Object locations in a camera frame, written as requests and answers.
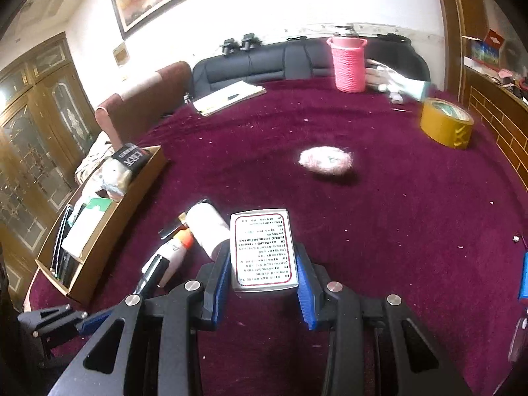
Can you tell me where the white fluffy toy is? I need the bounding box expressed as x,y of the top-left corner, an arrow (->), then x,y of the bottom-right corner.
95,159 -> 133,199

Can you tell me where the wooden door frame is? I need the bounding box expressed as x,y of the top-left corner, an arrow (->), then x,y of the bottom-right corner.
431,0 -> 469,104

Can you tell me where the maroon tablecloth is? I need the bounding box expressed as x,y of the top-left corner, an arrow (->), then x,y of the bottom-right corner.
22,76 -> 528,396

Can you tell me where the green white medicine box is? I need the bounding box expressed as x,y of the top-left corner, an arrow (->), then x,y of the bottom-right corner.
62,197 -> 116,256

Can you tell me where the blue cylindrical object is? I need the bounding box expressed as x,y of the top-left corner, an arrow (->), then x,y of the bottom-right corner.
517,251 -> 528,304

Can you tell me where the white glue bottle orange cap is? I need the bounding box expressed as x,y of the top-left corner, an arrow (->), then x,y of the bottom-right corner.
152,229 -> 194,289

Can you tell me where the cardboard box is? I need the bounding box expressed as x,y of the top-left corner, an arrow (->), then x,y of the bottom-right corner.
35,145 -> 168,307

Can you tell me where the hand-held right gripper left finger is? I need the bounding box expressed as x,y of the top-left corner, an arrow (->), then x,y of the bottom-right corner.
47,241 -> 232,396

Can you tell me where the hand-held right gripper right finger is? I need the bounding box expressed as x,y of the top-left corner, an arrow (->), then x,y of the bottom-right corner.
295,243 -> 473,396

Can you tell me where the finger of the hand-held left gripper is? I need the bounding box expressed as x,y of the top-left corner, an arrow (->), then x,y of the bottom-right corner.
16,304 -> 118,349

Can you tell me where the black box with white print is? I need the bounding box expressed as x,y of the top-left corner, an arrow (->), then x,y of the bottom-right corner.
111,142 -> 151,182

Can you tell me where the black marker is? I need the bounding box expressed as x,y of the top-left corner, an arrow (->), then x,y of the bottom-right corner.
134,253 -> 166,298

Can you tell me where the black flat packet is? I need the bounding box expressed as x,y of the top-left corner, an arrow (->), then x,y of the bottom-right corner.
49,204 -> 83,285

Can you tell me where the ornate wooden glass door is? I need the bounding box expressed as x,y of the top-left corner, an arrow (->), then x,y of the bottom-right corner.
0,33 -> 102,310

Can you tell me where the pink fluffy ball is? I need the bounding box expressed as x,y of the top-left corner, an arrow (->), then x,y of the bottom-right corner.
298,145 -> 354,176

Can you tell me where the white red-bordered card box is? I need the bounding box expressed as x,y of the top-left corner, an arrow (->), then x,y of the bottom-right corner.
230,208 -> 300,293

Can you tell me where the white cylinder bottle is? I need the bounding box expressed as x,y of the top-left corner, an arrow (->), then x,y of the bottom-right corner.
186,200 -> 232,260

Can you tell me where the yellow tape roll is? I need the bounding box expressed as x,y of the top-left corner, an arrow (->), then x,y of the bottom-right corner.
420,98 -> 475,150

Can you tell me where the white notebook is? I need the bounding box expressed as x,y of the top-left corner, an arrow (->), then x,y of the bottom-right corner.
193,80 -> 268,117

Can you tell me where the pink knitted basket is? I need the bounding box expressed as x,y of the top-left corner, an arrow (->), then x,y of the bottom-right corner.
326,36 -> 368,92

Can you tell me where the brown armchair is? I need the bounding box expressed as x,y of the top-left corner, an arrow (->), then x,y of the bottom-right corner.
95,61 -> 192,149

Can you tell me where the white teal packet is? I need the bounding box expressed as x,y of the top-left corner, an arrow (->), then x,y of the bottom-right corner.
365,58 -> 432,102

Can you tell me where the black leather sofa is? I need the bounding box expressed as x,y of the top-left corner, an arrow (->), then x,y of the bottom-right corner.
192,35 -> 432,95

